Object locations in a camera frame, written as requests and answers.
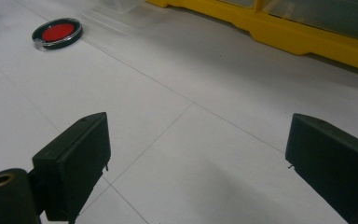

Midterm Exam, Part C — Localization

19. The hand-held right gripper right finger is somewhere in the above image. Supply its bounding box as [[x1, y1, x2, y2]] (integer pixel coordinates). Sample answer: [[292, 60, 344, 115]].
[[284, 113, 358, 224]]

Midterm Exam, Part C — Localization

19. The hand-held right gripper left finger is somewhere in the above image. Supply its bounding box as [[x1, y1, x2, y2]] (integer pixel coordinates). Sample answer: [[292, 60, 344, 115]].
[[32, 111, 112, 224]]

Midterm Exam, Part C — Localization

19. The round red and black case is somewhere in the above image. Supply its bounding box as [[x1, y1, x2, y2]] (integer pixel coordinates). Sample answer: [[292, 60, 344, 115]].
[[31, 17, 84, 51]]

